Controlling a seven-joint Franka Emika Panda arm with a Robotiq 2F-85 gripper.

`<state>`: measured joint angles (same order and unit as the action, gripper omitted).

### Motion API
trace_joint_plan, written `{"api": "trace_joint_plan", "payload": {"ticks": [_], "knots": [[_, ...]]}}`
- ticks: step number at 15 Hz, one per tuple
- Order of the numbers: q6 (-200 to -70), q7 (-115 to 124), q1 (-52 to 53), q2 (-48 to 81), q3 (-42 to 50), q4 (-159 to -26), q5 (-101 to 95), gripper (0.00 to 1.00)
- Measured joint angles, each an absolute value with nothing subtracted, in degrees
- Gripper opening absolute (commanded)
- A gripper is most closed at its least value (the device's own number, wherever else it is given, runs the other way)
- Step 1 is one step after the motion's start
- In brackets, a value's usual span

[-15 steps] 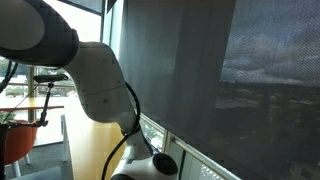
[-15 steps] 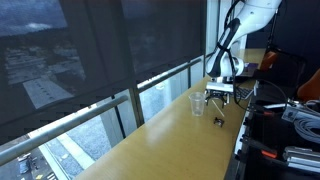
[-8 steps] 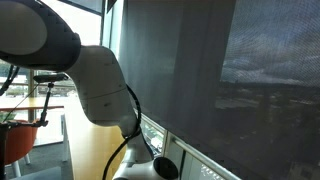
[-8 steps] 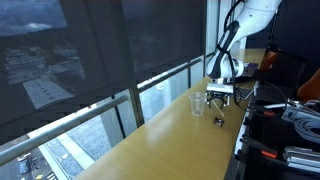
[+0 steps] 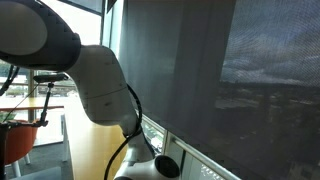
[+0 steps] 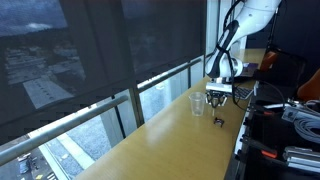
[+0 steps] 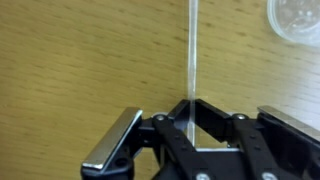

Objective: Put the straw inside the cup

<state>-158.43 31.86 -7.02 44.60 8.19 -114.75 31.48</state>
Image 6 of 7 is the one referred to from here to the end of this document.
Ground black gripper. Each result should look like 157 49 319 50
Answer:
206 91 232 108

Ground clear plastic cup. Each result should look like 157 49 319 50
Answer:
188 91 208 117

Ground small black binder clip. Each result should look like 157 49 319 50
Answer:
213 117 225 128

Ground dark laptop computer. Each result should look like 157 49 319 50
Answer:
234 61 261 79

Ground black clamp orange trigger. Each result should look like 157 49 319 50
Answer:
251 104 278 118
239 134 280 160

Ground orange chair backrest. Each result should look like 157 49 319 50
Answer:
259 49 280 73

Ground silver metal device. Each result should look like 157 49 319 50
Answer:
281 104 320 125

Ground black chair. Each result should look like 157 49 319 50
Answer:
256 46 308 101

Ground black equipment cart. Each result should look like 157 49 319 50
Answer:
229 79 320 180

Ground dark mesh roller blind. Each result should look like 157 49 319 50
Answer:
121 0 208 85
0 0 134 146

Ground black tripod pole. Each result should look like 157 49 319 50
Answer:
266 4 283 51

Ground orange plant pot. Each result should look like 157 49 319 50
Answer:
296 68 320 103

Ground silver aluminium extrusions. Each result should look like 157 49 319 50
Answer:
283 145 320 175

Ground metal window handrail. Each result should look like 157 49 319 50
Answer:
0 56 204 168

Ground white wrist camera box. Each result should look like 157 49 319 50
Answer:
205 82 234 95

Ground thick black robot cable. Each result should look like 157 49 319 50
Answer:
215 0 250 113

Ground window frame post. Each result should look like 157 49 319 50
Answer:
128 87 146 128

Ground grey coiled cable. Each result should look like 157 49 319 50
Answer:
293 118 320 145

